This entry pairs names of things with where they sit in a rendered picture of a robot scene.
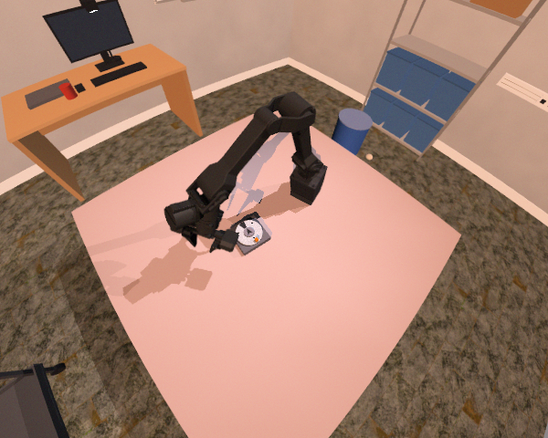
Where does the white round flange plate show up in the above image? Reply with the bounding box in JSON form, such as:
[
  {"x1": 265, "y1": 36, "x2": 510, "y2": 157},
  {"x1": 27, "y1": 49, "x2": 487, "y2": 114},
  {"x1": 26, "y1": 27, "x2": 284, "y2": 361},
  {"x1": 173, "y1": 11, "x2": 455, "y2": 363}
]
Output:
[{"x1": 236, "y1": 220, "x2": 263, "y2": 245}]

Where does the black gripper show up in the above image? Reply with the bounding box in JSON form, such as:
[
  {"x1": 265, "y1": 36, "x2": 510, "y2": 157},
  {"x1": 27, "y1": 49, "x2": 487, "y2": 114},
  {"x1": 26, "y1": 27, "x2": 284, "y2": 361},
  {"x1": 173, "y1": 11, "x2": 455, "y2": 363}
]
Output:
[{"x1": 173, "y1": 217, "x2": 239, "y2": 253}]

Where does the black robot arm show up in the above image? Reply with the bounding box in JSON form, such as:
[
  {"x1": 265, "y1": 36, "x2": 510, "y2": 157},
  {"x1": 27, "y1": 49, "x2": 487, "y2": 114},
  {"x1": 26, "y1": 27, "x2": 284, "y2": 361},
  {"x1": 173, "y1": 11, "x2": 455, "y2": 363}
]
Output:
[{"x1": 164, "y1": 91, "x2": 323, "y2": 231}]

